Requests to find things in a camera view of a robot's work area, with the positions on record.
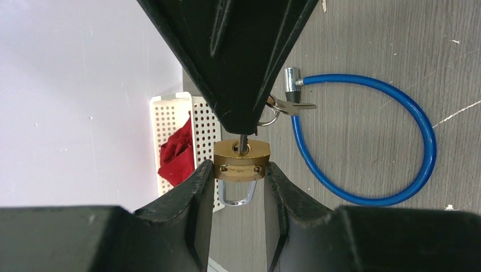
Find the silver key bunch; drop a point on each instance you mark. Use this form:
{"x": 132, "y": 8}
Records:
{"x": 278, "y": 107}

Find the white perforated plastic basket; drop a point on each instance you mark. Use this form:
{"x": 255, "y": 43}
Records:
{"x": 169, "y": 113}

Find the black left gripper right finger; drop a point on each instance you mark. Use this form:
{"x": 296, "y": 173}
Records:
{"x": 301, "y": 234}

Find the blue cable lock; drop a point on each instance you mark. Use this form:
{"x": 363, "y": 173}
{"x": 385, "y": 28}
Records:
{"x": 368, "y": 144}

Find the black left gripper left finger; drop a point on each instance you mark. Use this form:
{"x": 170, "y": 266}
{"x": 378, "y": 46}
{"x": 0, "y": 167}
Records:
{"x": 171, "y": 233}

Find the brass padlock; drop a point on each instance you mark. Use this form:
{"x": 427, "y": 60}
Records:
{"x": 240, "y": 160}

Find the red cloth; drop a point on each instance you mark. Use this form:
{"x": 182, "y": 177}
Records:
{"x": 177, "y": 161}

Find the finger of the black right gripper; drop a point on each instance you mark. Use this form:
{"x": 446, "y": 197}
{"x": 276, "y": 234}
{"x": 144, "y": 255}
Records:
{"x": 233, "y": 51}

